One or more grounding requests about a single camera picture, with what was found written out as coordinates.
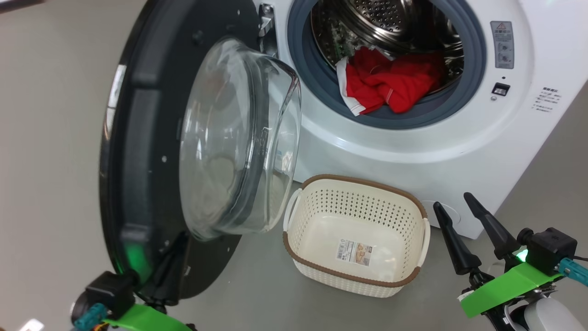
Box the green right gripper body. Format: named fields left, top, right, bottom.
left=459, top=253, right=564, bottom=331

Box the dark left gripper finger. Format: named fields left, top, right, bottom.
left=151, top=234, right=189, bottom=305

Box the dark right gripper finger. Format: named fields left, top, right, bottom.
left=433, top=201, right=482, bottom=276
left=464, top=192, right=522, bottom=261

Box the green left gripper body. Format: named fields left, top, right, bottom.
left=103, top=301, right=192, bottom=331

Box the black round washer door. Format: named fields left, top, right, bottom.
left=99, top=0, right=302, bottom=306

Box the red garment with white trim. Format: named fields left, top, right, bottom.
left=336, top=46, right=445, bottom=116

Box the printed product label sticker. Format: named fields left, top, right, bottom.
left=337, top=239, right=373, bottom=267

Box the cream laundry basket brown rim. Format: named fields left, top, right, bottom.
left=283, top=174, right=431, bottom=298

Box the white front-load washing machine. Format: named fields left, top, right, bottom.
left=255, top=0, right=588, bottom=240

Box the grey rubber door gasket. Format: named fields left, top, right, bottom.
left=287, top=0, right=487, bottom=131

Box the steel washing machine drum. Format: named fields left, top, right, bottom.
left=311, top=0, right=465, bottom=95

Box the round white filter cover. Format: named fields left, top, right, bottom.
left=420, top=200, right=460, bottom=228

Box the small printed text sticker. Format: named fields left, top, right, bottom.
left=532, top=86, right=560, bottom=114

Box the grey warning sticker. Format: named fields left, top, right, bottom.
left=490, top=21, right=515, bottom=70

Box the teal cable connector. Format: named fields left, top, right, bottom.
left=73, top=302, right=109, bottom=331
left=558, top=257, right=588, bottom=287

